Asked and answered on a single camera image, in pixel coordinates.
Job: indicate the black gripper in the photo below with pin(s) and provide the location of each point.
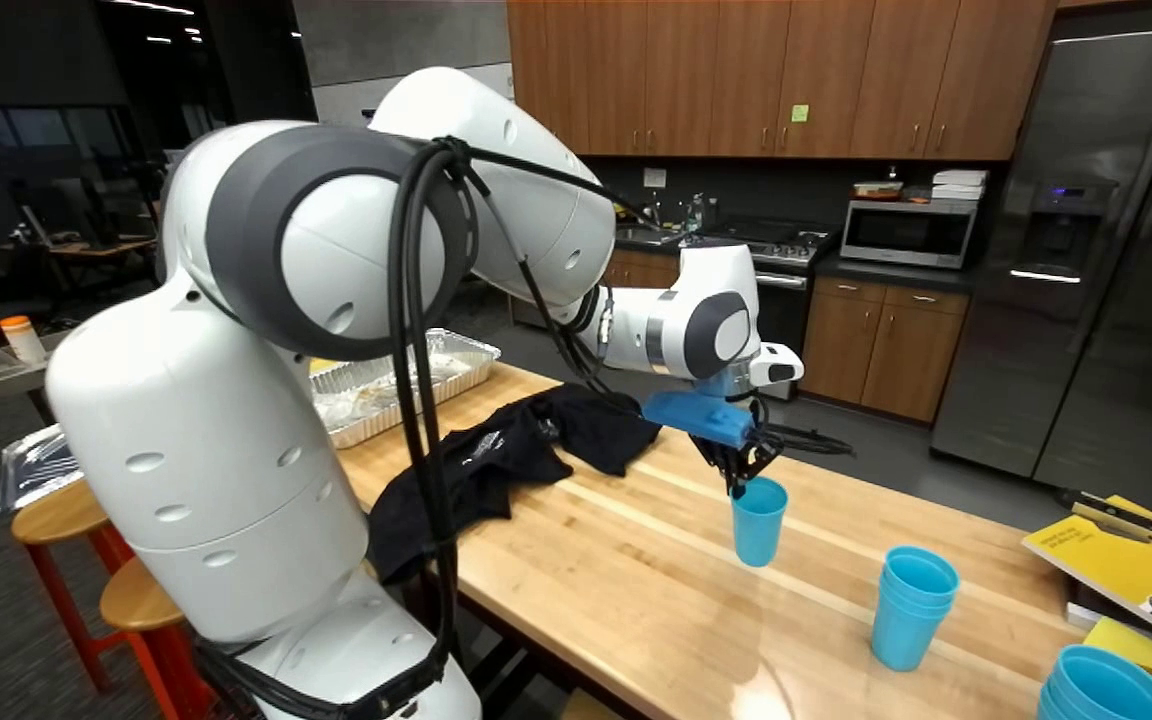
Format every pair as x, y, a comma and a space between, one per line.
746, 450

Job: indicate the small blue plastic cup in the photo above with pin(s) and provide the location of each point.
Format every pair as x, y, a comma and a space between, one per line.
760, 523

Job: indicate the large blue plastic cup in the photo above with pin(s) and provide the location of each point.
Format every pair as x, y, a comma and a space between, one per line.
912, 614

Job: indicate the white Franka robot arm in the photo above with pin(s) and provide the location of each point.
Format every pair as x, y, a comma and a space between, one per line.
202, 506

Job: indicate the stainless steel oven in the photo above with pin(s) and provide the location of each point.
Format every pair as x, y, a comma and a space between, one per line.
789, 300

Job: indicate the brown wooden base cabinet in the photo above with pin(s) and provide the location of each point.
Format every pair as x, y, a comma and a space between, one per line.
642, 264
880, 346

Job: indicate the black cloth shirt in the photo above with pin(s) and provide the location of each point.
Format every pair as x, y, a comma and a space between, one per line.
499, 462

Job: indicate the stainless steel microwave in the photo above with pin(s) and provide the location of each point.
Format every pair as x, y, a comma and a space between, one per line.
906, 233

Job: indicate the white containers on microwave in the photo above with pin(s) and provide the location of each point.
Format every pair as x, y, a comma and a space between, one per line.
962, 185

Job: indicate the green sticky note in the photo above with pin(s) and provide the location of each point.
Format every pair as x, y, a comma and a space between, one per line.
803, 112

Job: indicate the yellow paper pad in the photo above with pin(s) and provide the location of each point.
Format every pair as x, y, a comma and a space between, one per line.
1108, 559

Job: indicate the silver foil baking tray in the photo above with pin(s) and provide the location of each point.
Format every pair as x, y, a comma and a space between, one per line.
376, 393

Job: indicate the stainless steel fridge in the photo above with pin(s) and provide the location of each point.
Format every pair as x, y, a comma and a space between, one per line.
1099, 264

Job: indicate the small yellow sticky pad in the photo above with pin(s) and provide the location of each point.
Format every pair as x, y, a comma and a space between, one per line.
1122, 644

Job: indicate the wooden stool orange legs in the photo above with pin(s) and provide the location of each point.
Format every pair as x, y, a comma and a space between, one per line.
138, 604
56, 514

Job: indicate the crumpled foil tray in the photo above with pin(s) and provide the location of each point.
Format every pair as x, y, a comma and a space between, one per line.
36, 464

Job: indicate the white container orange lid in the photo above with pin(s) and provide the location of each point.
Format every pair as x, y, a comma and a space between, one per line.
21, 341

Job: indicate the wall power outlet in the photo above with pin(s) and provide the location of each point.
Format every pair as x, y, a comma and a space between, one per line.
655, 179

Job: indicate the brown wooden wall cabinets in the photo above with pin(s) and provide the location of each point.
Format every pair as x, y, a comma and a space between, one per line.
736, 73

